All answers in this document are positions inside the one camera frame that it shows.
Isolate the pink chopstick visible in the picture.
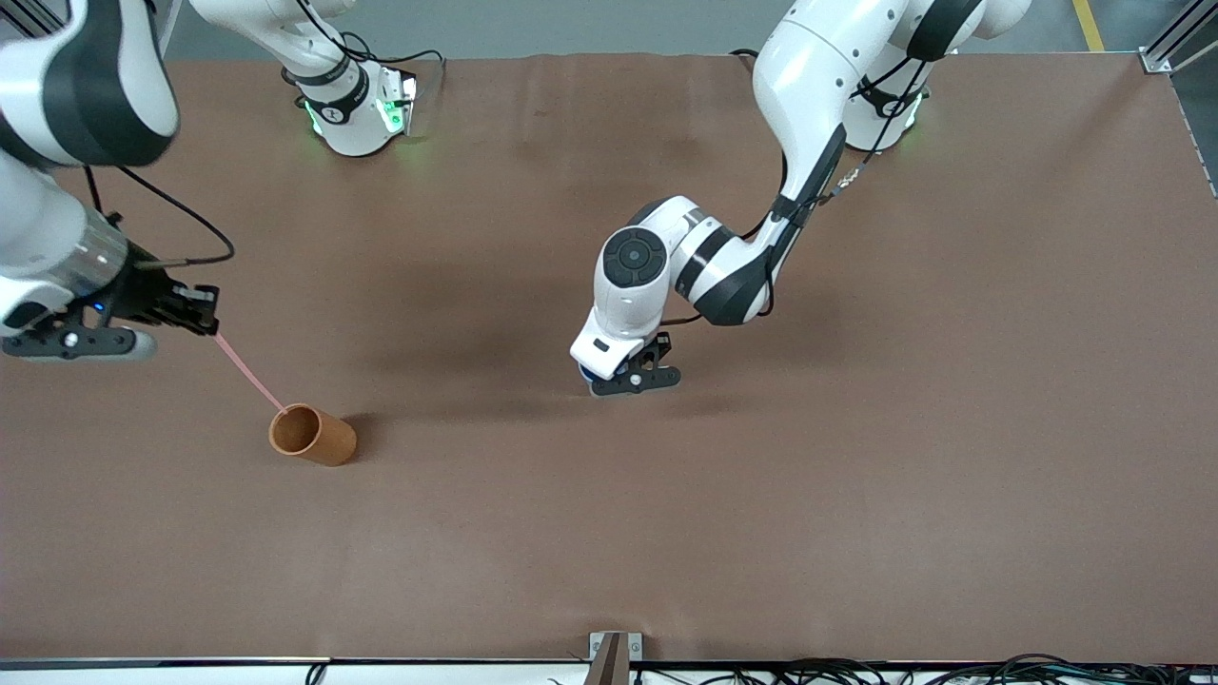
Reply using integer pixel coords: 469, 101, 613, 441
211, 331, 289, 414

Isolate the black right base cable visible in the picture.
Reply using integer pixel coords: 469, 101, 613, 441
295, 0, 446, 72

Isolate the orange cup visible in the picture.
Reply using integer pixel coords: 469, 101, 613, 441
268, 403, 359, 468

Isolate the grey metal post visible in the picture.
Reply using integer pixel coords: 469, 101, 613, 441
152, 0, 187, 58

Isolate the grey metal mounting bracket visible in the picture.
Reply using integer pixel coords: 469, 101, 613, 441
588, 631, 644, 664

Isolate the brown table cover sheet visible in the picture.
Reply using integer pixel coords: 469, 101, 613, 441
0, 52, 1218, 664

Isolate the aluminium frame profile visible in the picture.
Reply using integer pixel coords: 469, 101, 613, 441
0, 0, 68, 41
1139, 0, 1218, 75

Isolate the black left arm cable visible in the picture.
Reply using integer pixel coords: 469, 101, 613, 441
659, 52, 932, 329

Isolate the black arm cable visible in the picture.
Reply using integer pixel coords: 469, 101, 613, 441
659, 52, 932, 329
84, 164, 237, 269

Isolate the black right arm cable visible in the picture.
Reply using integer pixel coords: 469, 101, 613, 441
84, 164, 237, 269

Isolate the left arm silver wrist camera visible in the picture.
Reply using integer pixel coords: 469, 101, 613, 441
590, 364, 682, 397

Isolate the brown upright bar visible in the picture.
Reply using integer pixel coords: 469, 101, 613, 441
582, 634, 631, 685

